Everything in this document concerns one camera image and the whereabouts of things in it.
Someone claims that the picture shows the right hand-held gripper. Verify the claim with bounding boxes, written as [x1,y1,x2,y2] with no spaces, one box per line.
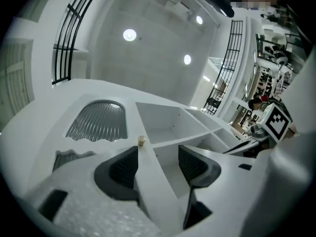
[222,104,300,157]

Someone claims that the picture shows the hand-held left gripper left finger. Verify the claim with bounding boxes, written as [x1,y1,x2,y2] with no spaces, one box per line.
[22,145,164,237]

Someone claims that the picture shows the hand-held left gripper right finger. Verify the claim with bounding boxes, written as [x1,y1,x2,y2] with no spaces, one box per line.
[177,144,271,237]

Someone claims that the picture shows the white cabinet door ribbed glass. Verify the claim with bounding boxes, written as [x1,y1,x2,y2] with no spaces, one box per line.
[1,92,155,199]

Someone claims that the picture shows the white open-shelf cabinet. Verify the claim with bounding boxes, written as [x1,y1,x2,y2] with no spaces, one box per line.
[49,78,247,232]

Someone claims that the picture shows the white panelled door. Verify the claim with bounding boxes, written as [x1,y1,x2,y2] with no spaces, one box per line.
[0,39,35,124]

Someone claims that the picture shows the person's white clothing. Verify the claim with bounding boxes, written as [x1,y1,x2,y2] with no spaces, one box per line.
[243,55,316,237]

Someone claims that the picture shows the display shelves with dark goods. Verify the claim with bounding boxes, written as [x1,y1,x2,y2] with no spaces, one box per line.
[243,32,308,138]

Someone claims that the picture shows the black metal railing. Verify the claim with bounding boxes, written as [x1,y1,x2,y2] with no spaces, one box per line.
[203,20,244,115]
[51,0,106,86]

